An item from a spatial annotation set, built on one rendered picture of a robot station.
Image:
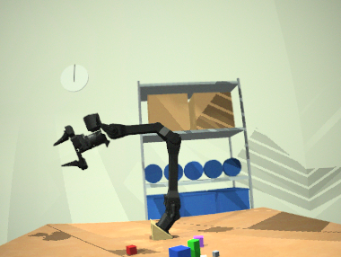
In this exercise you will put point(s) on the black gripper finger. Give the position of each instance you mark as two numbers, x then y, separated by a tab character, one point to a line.
74	163
62	139

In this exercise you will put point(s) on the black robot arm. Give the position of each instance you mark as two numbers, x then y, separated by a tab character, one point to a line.
116	131

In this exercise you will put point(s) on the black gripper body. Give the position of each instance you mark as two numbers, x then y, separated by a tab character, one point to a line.
82	162

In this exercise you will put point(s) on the red block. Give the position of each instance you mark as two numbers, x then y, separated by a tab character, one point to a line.
131	249

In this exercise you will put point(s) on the green block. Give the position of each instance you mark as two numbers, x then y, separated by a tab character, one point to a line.
195	253
194	244

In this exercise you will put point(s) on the blue block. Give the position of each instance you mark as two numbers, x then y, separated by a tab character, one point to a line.
179	251

